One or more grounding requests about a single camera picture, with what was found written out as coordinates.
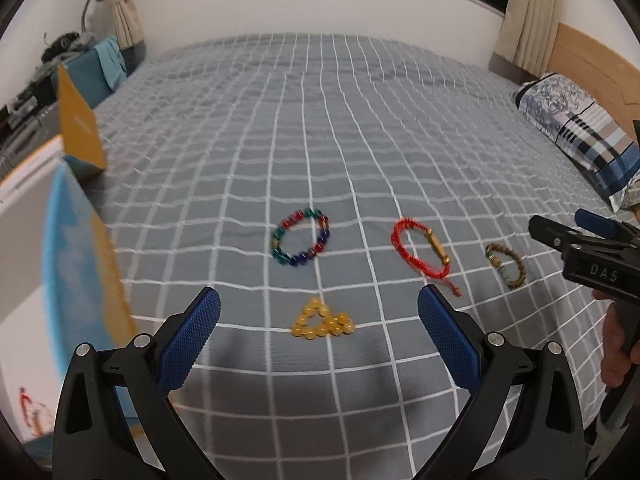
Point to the white cardboard box blue print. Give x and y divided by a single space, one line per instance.
60 280

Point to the left beige curtain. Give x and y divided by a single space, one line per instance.
126 23

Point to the wooden headboard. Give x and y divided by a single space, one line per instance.
607 76

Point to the teal cloth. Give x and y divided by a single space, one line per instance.
112 62

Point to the grey checked bed sheet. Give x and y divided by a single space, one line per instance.
273 168

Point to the blue plaid pillow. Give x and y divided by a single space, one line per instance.
571 118

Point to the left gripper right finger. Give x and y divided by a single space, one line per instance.
455 335

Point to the red cord bracelet gold tube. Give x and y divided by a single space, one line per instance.
37 417

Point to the grey suitcase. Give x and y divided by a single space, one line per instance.
35 132

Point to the black clutter pile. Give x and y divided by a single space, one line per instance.
69 42

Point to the beige curtain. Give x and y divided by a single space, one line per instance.
527 35
126 23

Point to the right beige curtain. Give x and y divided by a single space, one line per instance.
527 35

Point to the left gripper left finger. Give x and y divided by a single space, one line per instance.
182 337

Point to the teal suitcase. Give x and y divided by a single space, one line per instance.
86 75

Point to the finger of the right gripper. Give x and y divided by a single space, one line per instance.
555 232
600 222

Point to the person's right hand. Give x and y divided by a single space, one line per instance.
616 361

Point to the red string bracelet gold charm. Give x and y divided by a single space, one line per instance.
437 267

